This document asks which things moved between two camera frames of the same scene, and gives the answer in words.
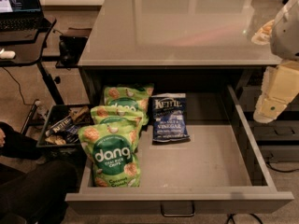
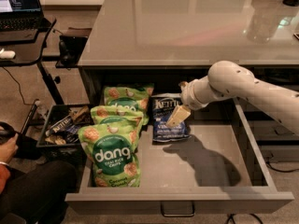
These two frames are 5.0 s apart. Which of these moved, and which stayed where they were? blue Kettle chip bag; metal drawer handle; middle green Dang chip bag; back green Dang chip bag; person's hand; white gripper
Moved: person's hand; white gripper
Stayed: blue Kettle chip bag; middle green Dang chip bag; metal drawer handle; back green Dang chip bag
